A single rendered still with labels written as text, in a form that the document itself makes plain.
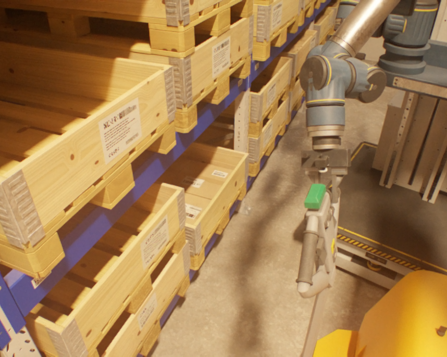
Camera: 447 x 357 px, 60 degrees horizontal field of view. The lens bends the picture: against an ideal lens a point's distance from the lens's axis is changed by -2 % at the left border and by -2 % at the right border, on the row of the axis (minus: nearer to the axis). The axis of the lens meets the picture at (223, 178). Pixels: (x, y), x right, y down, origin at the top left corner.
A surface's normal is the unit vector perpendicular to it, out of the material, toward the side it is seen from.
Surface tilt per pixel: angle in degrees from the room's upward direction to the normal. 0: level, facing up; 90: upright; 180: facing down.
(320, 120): 61
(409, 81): 90
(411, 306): 45
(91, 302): 90
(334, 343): 22
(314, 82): 75
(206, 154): 90
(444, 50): 90
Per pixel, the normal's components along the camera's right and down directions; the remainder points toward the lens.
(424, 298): -0.22, -0.84
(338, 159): -0.47, 0.06
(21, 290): 0.92, 0.23
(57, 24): -0.40, 0.54
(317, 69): -0.85, 0.05
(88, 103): 0.00, -0.81
